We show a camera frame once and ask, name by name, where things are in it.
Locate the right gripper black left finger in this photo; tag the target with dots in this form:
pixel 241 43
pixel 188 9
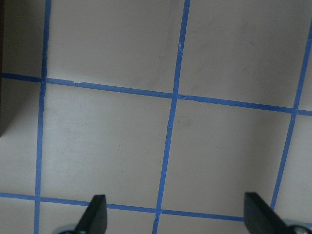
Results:
pixel 94 220

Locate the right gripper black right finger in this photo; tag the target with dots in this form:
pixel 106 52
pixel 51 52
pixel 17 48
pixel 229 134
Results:
pixel 259 218

